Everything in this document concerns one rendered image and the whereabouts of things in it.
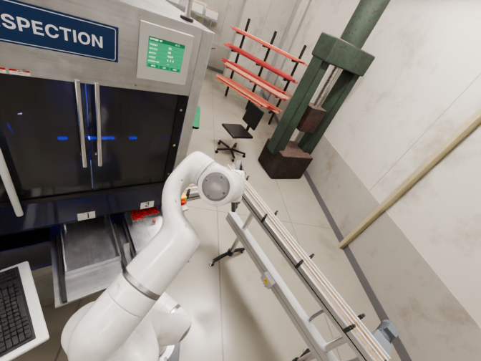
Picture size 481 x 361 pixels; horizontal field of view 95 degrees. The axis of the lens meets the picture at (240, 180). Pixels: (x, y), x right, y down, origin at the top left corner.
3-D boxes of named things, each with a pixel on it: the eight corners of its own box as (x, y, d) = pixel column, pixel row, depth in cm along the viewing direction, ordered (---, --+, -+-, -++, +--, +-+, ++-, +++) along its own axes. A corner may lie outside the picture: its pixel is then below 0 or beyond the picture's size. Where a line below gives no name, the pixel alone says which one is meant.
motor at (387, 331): (361, 342, 149) (375, 334, 141) (378, 320, 166) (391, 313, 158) (376, 361, 143) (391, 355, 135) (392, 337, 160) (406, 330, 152)
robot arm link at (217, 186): (205, 188, 60) (232, 208, 59) (185, 188, 47) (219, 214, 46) (222, 162, 60) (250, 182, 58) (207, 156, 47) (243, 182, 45)
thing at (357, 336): (220, 173, 235) (224, 161, 226) (232, 172, 245) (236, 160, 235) (370, 377, 133) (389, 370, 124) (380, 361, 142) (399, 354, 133)
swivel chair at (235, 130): (243, 148, 474) (262, 104, 415) (245, 166, 424) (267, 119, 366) (215, 140, 458) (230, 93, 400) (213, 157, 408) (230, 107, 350)
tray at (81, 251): (59, 225, 133) (59, 222, 131) (109, 215, 149) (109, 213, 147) (65, 276, 115) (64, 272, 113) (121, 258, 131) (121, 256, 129)
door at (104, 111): (93, 189, 121) (85, 82, 87) (169, 180, 147) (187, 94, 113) (93, 190, 121) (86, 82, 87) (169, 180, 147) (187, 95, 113)
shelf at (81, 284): (49, 229, 131) (49, 228, 130) (166, 206, 174) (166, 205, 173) (55, 308, 105) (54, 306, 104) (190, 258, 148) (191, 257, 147)
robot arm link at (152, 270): (108, 251, 49) (197, 157, 61) (162, 297, 47) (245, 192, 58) (87, 246, 41) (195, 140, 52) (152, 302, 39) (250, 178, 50)
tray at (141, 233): (122, 213, 154) (122, 210, 152) (159, 206, 170) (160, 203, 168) (135, 254, 136) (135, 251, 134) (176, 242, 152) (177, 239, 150)
